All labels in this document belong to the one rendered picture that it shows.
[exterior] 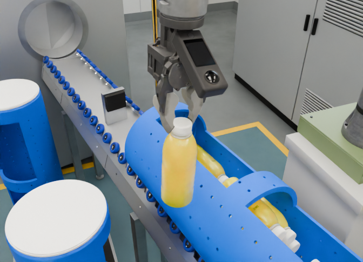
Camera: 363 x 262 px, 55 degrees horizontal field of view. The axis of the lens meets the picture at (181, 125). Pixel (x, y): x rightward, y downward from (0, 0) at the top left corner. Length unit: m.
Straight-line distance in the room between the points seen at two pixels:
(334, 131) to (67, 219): 0.81
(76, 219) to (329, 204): 0.72
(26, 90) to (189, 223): 1.10
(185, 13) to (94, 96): 1.32
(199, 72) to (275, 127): 2.76
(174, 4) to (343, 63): 2.19
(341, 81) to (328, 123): 1.55
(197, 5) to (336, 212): 0.76
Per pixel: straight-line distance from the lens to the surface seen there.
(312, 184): 1.15
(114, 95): 1.51
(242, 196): 0.82
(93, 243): 1.03
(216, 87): 0.52
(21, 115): 1.66
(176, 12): 0.54
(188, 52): 0.54
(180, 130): 0.63
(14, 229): 1.09
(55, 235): 1.04
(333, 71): 2.73
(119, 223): 2.38
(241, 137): 3.07
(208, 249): 0.86
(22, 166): 2.14
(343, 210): 1.08
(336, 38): 2.68
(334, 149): 1.08
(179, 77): 0.58
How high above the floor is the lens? 1.81
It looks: 35 degrees down
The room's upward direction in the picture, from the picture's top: straight up
